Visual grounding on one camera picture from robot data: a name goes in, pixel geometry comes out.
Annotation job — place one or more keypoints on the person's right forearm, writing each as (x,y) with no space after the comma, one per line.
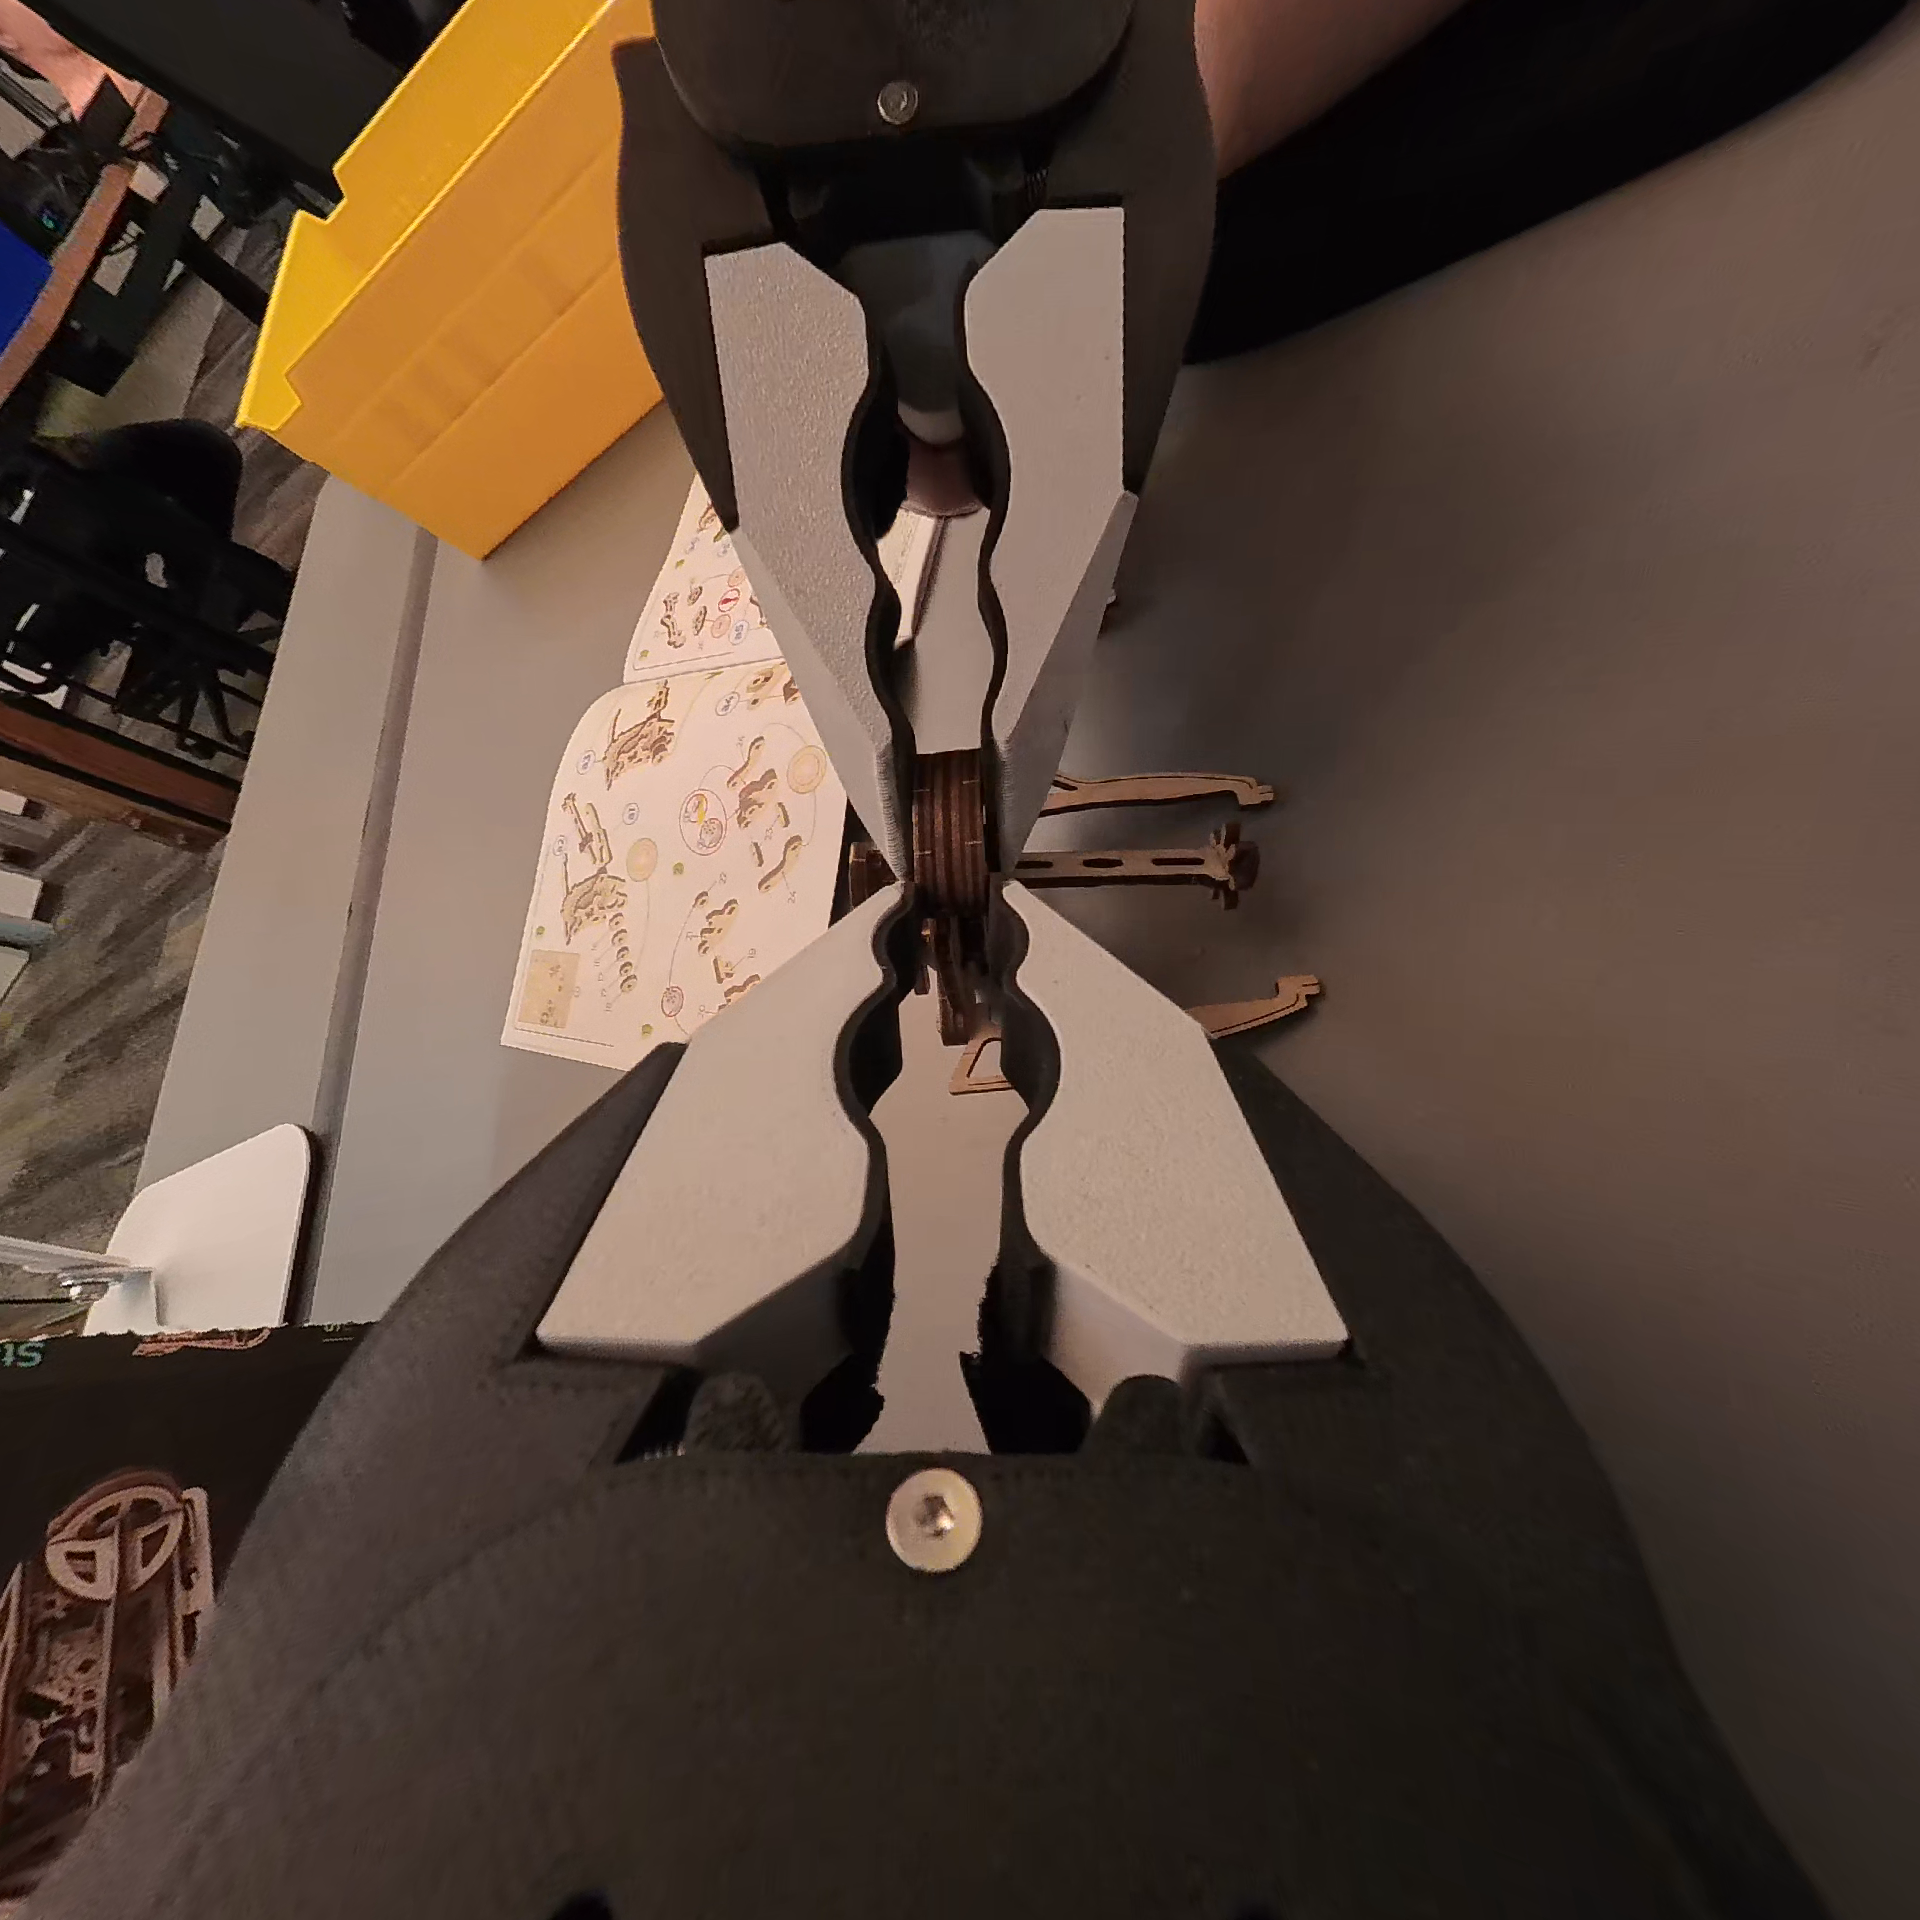
(1349,75)

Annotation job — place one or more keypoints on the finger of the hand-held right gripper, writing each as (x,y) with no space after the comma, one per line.
(1059,495)
(796,495)

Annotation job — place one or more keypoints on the black printed model box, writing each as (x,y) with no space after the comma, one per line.
(120,1576)

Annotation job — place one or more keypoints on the wooden model body assembly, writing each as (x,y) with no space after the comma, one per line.
(944,839)

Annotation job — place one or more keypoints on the wooden model leg part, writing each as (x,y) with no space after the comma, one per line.
(1172,792)
(1268,1009)

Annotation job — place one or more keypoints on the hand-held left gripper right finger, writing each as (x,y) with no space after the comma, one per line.
(1172,1200)

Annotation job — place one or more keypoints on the white board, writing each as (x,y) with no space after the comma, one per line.
(224,1229)

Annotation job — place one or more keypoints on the paper instruction sheet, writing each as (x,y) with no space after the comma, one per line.
(704,839)

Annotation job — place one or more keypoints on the black office chair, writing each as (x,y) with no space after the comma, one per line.
(135,569)

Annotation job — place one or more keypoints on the wooden model spine part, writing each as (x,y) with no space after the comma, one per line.
(1125,867)

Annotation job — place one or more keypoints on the small wooden model part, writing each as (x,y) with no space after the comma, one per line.
(984,1068)

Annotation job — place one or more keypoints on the clear plastic bag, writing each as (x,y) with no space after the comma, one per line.
(60,1276)

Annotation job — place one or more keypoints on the yellow plastic bin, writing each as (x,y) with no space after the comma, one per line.
(451,299)

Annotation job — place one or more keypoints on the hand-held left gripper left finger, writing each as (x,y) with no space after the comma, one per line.
(721,1200)

